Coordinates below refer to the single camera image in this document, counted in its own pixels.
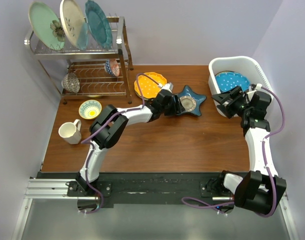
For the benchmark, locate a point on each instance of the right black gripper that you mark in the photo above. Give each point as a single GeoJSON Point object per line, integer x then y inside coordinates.
{"type": "Point", "coordinates": [236, 94]}

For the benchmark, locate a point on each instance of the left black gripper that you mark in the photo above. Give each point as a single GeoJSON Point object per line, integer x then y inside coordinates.
{"type": "Point", "coordinates": [177, 108]}

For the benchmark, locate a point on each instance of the clear glass plate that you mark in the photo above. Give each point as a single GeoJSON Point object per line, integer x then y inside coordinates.
{"type": "Point", "coordinates": [188, 102]}

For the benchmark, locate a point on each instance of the dark blue scalloped plate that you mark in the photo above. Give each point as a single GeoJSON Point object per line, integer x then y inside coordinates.
{"type": "Point", "coordinates": [187, 90]}

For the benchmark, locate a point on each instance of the bright blue dotted plate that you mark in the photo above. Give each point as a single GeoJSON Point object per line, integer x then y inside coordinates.
{"type": "Point", "coordinates": [231, 81]}

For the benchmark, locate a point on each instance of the orange dotted plate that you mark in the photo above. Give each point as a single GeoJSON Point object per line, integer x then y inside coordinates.
{"type": "Point", "coordinates": [149, 88]}

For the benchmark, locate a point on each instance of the white plate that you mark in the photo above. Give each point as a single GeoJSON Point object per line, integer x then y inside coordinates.
{"type": "Point", "coordinates": [140, 97]}

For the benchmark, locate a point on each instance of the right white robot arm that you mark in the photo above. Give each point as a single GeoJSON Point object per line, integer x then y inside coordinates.
{"type": "Point", "coordinates": [261, 189]}

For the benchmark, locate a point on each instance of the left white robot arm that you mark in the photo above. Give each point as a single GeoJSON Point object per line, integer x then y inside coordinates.
{"type": "Point", "coordinates": [110, 124]}

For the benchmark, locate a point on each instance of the white plastic bin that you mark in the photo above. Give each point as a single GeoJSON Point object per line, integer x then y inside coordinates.
{"type": "Point", "coordinates": [245, 71]}

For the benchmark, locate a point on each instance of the blue orange patterned bowl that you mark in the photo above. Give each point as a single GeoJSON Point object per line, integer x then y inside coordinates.
{"type": "Point", "coordinates": [112, 67]}

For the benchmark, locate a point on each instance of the yellow blue patterned bowl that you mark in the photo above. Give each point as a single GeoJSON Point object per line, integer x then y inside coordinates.
{"type": "Point", "coordinates": [90, 109]}

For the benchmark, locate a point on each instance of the metal dish rack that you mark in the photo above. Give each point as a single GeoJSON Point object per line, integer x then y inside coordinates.
{"type": "Point", "coordinates": [89, 64]}

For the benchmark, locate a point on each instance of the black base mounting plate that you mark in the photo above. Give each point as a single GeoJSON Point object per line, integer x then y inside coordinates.
{"type": "Point", "coordinates": [167, 188]}

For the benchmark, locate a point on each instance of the cream ceramic mug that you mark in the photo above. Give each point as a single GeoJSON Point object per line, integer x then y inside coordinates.
{"type": "Point", "coordinates": [71, 132]}

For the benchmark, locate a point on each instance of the grey patterned bowl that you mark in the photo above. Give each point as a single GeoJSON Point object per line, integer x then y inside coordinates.
{"type": "Point", "coordinates": [71, 83]}

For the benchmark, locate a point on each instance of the small light blue plate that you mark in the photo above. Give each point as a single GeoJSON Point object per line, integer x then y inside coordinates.
{"type": "Point", "coordinates": [82, 40]}

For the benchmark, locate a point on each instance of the teal scalloped plate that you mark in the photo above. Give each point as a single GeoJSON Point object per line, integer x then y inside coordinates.
{"type": "Point", "coordinates": [99, 25]}

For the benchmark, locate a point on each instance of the cream floral plate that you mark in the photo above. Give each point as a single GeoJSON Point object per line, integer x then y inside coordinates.
{"type": "Point", "coordinates": [72, 19]}

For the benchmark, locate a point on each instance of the mint green flower plate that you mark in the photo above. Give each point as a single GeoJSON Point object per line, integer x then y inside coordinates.
{"type": "Point", "coordinates": [46, 25]}

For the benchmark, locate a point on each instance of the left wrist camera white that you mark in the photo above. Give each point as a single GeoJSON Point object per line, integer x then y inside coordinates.
{"type": "Point", "coordinates": [167, 86]}

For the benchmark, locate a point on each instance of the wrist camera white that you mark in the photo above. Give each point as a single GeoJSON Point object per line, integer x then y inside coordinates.
{"type": "Point", "coordinates": [256, 87]}
{"type": "Point", "coordinates": [167, 86]}

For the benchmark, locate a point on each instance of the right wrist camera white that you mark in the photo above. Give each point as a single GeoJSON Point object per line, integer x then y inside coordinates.
{"type": "Point", "coordinates": [256, 87]}

